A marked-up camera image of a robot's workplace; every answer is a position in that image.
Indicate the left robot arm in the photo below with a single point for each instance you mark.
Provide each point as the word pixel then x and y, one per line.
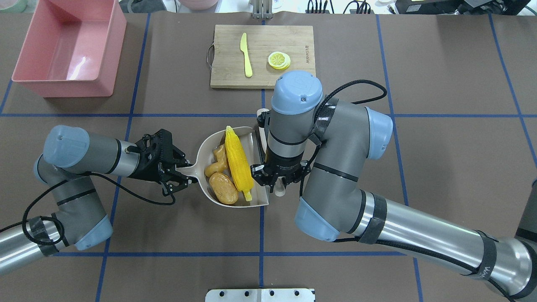
pixel 71 156

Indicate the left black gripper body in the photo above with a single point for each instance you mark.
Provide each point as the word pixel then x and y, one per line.
pixel 147 169

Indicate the yellow toy lemon slice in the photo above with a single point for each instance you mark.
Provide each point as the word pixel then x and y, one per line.
pixel 279 61

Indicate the brown toy potato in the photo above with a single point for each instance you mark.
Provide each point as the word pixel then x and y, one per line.
pixel 224 189

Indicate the tan toy ginger root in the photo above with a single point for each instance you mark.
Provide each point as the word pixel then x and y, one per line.
pixel 221 162

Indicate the beige plastic dustpan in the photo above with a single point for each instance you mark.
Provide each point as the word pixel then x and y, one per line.
pixel 205 157

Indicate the pink plastic bin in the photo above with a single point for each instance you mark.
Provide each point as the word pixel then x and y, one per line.
pixel 72 48

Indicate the yellow toy corn cob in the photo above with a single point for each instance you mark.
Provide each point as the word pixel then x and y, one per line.
pixel 238 164

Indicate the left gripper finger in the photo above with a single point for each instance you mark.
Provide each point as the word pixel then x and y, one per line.
pixel 178 158
pixel 173 184

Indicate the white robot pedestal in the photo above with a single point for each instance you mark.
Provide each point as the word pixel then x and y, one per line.
pixel 261 295

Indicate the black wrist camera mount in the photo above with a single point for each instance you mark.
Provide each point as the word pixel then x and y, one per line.
pixel 158 144

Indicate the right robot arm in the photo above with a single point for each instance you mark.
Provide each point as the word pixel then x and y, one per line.
pixel 411 204

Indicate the pink bowl with ice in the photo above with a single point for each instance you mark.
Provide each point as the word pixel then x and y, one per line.
pixel 198 5

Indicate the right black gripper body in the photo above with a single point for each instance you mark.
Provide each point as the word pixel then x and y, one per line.
pixel 286 163

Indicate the wooden cutting board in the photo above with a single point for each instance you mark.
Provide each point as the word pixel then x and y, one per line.
pixel 227 68

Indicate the yellow plastic knife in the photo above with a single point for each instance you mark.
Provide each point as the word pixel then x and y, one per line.
pixel 248 70

